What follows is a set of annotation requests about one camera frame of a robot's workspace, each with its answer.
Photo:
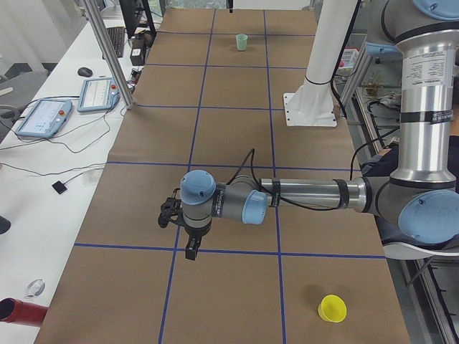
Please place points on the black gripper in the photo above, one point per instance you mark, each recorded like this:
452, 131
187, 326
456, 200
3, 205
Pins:
196, 233

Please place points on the yellow plastic cup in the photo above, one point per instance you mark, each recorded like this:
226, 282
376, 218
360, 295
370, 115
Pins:
332, 309

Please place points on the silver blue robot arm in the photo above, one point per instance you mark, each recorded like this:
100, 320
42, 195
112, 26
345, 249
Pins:
419, 197

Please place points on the green plastic cup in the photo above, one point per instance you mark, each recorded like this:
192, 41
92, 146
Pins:
241, 42

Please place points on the small black square device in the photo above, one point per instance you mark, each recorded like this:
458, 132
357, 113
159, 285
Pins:
59, 187

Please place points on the clear plastic tape roll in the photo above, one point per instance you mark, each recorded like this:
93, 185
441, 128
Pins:
35, 288

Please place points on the far blue teach pendant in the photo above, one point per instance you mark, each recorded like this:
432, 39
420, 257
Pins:
98, 94

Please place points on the blue teach pendant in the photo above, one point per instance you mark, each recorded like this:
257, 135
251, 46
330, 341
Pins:
45, 119
98, 94

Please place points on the red cylinder tube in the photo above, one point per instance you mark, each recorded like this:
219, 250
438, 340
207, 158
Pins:
22, 313

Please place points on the near blue teach pendant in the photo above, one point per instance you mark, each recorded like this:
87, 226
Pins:
45, 119

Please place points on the black computer mouse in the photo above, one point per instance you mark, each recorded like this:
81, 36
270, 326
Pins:
85, 72

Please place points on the white chair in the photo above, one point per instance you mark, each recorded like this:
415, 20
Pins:
409, 249

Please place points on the seated person dark shirt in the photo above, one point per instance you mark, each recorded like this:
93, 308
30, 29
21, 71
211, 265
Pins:
386, 161

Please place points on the black keyboard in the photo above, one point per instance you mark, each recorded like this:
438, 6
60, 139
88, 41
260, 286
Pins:
117, 38

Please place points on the black computer monitor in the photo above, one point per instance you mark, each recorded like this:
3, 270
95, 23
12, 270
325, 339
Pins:
132, 11

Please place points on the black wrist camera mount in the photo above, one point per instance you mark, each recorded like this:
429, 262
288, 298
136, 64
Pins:
171, 211

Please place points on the aluminium frame post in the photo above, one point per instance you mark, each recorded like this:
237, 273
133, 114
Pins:
103, 39

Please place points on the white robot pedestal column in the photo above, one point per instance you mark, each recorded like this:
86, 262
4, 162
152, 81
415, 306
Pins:
312, 103

